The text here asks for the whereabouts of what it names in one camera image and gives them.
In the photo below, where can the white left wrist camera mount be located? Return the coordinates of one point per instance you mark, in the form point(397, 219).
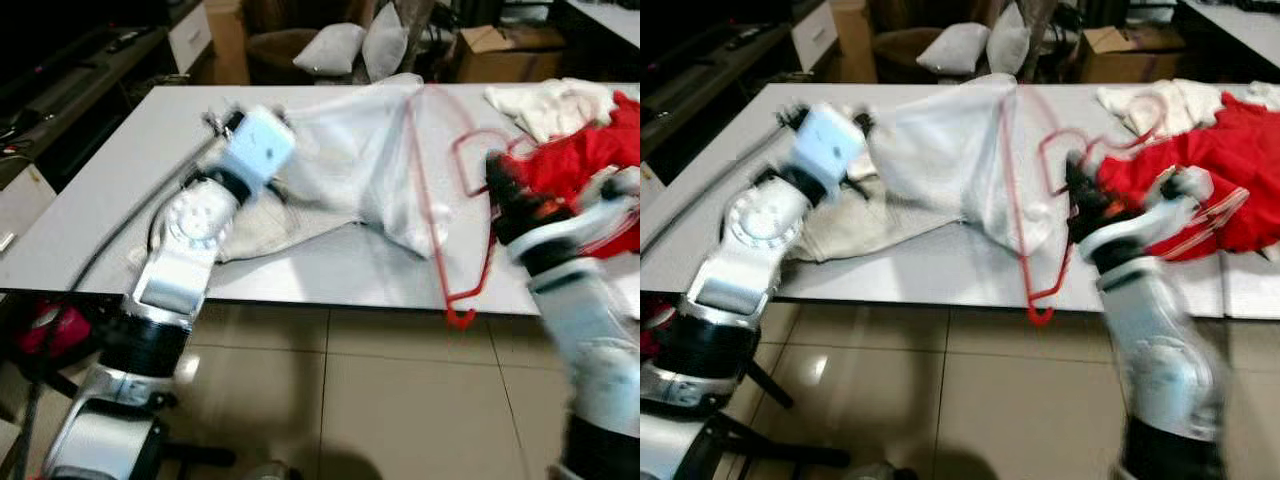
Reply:
point(830, 140)
point(258, 145)

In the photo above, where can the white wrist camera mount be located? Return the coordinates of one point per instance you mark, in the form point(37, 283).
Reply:
point(830, 140)
point(1150, 215)
point(580, 225)
point(258, 145)

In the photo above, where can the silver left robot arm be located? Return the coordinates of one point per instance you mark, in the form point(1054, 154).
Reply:
point(190, 225)
point(765, 225)

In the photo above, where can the cream garment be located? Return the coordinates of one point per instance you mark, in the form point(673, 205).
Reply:
point(280, 235)
point(870, 235)

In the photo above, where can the magenta vacuum cleaner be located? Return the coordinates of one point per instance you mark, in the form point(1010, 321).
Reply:
point(50, 330)
point(655, 320)

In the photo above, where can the brown armchair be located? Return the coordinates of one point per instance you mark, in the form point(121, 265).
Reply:
point(895, 50)
point(270, 50)

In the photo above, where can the grey pillow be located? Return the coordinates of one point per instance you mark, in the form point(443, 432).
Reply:
point(1010, 40)
point(385, 45)
point(330, 48)
point(955, 48)

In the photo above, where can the red plastic hanger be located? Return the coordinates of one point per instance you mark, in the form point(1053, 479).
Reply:
point(460, 318)
point(1040, 315)

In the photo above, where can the white t-shirt blue label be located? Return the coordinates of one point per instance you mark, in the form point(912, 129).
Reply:
point(350, 160)
point(940, 160)

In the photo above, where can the grey robot leg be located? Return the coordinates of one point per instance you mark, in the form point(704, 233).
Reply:
point(880, 471)
point(265, 471)

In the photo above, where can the red polo shirt white trim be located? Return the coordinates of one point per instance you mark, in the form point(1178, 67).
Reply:
point(1220, 160)
point(570, 160)

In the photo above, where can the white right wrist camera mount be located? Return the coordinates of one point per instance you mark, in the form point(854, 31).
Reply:
point(1150, 215)
point(580, 225)

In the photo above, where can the white drawer unit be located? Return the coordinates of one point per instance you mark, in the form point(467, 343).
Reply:
point(815, 30)
point(190, 35)

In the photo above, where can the dark tv console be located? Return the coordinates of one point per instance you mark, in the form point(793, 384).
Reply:
point(60, 110)
point(700, 90)

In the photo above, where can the white knit garment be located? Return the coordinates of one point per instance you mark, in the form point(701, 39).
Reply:
point(550, 105)
point(1190, 100)

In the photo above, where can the open cardboard box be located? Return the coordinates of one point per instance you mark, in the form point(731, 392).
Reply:
point(1125, 62)
point(500, 60)

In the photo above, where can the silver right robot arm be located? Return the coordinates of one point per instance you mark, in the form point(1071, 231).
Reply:
point(590, 330)
point(1160, 340)

